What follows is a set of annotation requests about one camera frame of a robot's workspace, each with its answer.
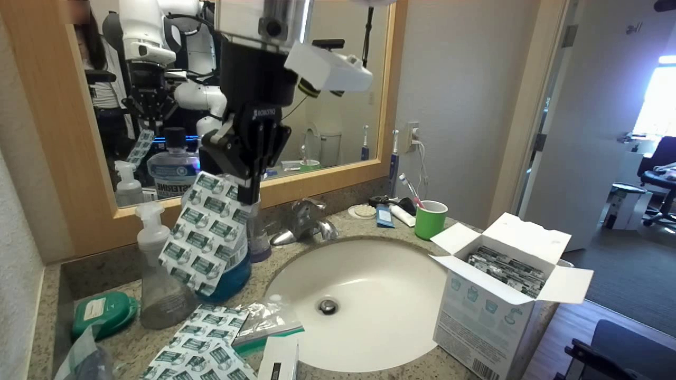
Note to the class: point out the clear plastic bottle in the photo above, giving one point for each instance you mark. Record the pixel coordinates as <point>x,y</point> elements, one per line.
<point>158,282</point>

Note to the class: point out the white oval sink basin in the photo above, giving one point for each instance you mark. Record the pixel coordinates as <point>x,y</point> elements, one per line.
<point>381,302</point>

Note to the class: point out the wood framed mirror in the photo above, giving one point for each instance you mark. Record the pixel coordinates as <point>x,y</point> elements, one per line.
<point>43,140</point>

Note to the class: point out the electric toothbrush with charger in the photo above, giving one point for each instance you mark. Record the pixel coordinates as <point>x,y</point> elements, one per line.
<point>395,165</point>

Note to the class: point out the teal oval case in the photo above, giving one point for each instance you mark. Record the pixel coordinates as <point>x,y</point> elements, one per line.
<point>101,318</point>

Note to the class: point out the green mug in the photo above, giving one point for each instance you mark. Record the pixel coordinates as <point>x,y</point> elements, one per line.
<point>429,222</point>

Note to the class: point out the clear green-seal zip bag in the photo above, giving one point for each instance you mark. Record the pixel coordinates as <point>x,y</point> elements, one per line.
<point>271,329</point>

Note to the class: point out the blue mouthwash bottle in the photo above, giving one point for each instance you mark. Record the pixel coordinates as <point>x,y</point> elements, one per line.
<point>234,286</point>

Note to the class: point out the pink toothbrush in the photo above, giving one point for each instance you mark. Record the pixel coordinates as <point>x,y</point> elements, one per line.
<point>413,191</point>

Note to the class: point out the clear plastic package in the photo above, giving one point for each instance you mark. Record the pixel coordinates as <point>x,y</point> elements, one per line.
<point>81,356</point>

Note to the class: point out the white teal cardboard box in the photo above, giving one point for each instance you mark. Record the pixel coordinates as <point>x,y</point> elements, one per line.
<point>493,331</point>

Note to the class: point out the grey packets stack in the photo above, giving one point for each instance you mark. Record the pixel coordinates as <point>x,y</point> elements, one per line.
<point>507,272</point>

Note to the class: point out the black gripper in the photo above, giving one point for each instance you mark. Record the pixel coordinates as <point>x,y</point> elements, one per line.
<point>256,77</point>

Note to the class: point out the white door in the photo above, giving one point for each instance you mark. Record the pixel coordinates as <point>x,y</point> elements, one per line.
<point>591,127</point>

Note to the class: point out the white wall plug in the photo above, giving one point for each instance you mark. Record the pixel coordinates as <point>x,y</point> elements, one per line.
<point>415,139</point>

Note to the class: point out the white blue tube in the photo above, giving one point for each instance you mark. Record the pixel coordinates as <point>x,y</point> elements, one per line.
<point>385,215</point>

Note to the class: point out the green white blister sheet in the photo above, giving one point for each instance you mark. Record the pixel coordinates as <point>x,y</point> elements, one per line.
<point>211,321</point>
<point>207,235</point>
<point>201,359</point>

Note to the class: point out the dark office chair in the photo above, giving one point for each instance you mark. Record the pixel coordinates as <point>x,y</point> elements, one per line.
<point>657,181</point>

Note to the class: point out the chrome faucet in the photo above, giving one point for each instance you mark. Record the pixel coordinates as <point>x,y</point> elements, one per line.
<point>308,224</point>

